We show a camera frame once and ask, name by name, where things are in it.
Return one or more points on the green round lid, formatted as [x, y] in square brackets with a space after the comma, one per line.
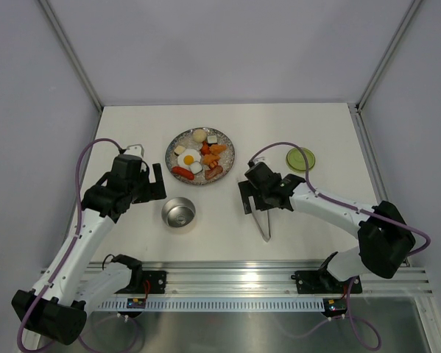
[296, 160]

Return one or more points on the left aluminium frame post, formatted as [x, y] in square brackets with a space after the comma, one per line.
[63, 40]

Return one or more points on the sushi roll toy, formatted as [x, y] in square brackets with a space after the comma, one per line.
[212, 139]

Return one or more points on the white rice cube toy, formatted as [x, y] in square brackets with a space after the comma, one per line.
[196, 168]

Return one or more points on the orange fried nugget toy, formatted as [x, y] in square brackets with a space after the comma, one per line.
[217, 149]

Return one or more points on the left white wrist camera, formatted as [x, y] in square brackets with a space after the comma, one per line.
[135, 150]

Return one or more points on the orange fried shrimp toy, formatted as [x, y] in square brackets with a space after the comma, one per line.
[211, 160]

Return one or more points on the silver patterned plate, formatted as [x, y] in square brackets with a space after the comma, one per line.
[227, 158]

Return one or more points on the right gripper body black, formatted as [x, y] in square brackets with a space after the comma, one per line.
[260, 195]

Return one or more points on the right aluminium frame post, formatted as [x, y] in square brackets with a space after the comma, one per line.
[390, 50]

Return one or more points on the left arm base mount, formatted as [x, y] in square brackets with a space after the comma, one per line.
[151, 282]

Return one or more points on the fried egg toy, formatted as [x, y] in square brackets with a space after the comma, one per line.
[188, 157]

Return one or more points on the bacon slice toy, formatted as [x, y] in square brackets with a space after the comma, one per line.
[212, 173]

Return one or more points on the stainless steel bowl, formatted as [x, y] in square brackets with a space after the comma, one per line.
[179, 215]

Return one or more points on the white slotted cable duct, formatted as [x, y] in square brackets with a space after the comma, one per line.
[230, 305]

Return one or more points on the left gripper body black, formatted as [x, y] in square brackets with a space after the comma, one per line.
[143, 190]

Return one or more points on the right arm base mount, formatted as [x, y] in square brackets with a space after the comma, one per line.
[321, 282]

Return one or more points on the beige round bun toy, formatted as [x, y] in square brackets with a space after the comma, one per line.
[199, 135]

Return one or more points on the aluminium front rail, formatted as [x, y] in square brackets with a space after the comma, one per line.
[273, 278]

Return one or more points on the aluminium frame post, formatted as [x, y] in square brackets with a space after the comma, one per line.
[390, 50]
[63, 40]

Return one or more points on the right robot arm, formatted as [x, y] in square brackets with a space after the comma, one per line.
[383, 240]

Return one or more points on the stainless steel tongs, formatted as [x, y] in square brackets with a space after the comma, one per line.
[262, 220]

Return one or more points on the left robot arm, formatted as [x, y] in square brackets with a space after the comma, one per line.
[58, 305]

